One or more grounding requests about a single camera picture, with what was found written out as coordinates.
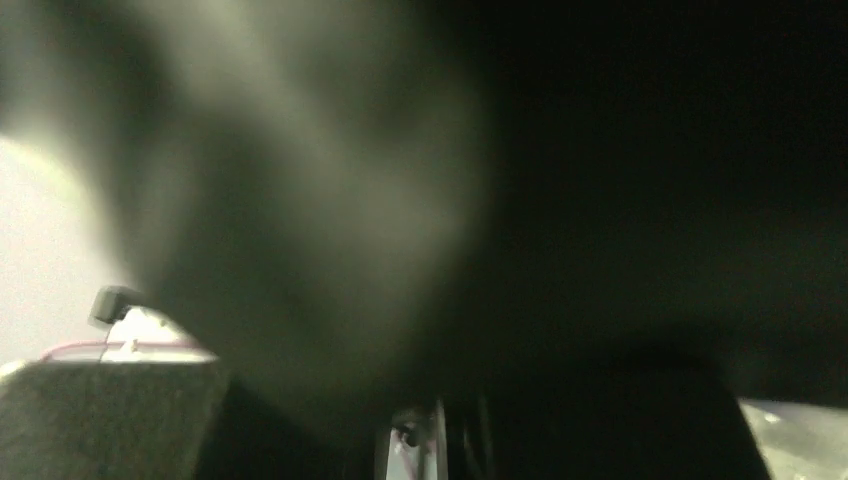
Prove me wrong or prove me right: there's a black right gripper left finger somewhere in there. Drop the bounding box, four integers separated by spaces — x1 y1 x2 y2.
1 362 230 479

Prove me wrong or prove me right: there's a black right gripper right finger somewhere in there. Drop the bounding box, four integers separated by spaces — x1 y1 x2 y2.
481 351 770 480

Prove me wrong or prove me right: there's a purple folding umbrella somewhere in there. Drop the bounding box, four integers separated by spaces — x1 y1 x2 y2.
1 1 847 479

